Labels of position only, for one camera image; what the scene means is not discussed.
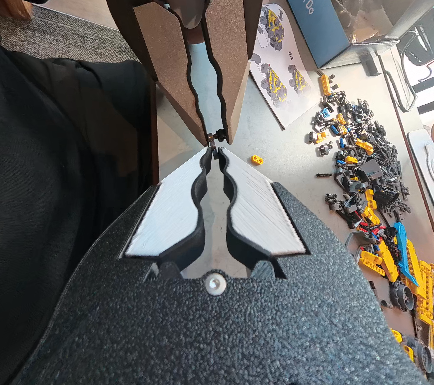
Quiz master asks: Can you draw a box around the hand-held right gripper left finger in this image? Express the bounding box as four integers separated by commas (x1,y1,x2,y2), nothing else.
125,147,213,265

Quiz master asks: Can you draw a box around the black cable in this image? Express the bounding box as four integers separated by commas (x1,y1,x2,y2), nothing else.
376,52,417,112

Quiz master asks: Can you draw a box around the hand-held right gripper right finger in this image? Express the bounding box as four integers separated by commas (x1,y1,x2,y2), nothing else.
218,147,306,273

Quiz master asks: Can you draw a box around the person's black clothing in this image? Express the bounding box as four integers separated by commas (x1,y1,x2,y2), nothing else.
0,46,160,385

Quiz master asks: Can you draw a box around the white flat object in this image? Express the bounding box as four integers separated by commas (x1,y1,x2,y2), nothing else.
407,129,434,194

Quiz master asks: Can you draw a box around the grey desk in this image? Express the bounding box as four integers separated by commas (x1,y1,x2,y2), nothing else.
154,0,434,385

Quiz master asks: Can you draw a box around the building instruction booklet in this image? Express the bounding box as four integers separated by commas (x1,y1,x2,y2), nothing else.
249,2,320,129

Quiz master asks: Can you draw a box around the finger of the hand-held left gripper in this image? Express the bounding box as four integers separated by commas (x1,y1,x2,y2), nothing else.
202,0,252,145
133,0,209,147

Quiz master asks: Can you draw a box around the pile of building pieces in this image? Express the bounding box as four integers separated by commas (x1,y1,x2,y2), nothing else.
307,74,434,373

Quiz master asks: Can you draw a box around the small black connector assembly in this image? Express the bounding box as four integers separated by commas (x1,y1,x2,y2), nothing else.
208,128,227,159

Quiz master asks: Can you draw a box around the blue cardboard box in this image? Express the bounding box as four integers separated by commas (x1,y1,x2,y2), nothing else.
265,0,434,70

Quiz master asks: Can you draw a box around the blue curved panel piece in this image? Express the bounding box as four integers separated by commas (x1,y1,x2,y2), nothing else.
393,221,421,287

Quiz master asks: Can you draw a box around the wooden post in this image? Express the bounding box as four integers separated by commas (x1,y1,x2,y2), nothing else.
0,0,34,19

